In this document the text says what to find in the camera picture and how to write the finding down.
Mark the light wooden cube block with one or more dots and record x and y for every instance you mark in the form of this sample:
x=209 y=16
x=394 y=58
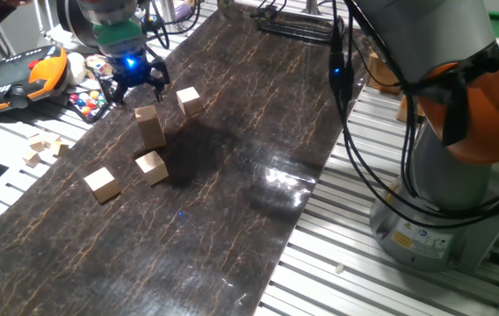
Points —
x=189 y=101
x=152 y=167
x=148 y=118
x=155 y=139
x=102 y=184

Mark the yellow ball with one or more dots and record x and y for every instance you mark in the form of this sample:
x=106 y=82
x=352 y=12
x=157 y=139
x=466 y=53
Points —
x=94 y=94

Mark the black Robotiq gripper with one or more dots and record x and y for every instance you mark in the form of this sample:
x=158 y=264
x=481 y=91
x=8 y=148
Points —
x=135 y=72

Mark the orange ball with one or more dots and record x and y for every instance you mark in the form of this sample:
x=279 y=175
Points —
x=86 y=110

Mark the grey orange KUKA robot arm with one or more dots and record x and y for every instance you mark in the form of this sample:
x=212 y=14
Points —
x=447 y=184

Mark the small white scrap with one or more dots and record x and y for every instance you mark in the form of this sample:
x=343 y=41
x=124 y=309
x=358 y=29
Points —
x=339 y=267

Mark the bystander hand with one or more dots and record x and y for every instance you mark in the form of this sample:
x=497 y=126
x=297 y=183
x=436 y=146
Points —
x=14 y=2

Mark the red ball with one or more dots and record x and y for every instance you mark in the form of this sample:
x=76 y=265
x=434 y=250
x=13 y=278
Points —
x=74 y=97

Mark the black clamp frame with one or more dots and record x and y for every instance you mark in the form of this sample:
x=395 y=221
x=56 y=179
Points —
x=295 y=33

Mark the Rubik's cube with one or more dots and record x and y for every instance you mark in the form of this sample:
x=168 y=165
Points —
x=96 y=69

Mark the blue ball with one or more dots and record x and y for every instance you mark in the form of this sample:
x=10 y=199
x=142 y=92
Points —
x=81 y=103

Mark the black tray of balls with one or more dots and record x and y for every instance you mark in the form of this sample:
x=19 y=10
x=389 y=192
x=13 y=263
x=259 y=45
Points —
x=96 y=115

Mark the small wooden cube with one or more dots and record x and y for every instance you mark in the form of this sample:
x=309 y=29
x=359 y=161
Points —
x=31 y=158
x=59 y=147
x=36 y=142

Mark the black round fan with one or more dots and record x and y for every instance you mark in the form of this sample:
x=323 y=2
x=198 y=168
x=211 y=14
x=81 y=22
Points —
x=71 y=26

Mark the black tape roll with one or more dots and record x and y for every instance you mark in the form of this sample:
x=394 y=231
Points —
x=149 y=20

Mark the brown wooden box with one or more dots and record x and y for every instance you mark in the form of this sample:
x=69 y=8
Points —
x=379 y=72

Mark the black orange teach pendant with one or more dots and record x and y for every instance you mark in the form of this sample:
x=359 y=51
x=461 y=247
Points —
x=12 y=81

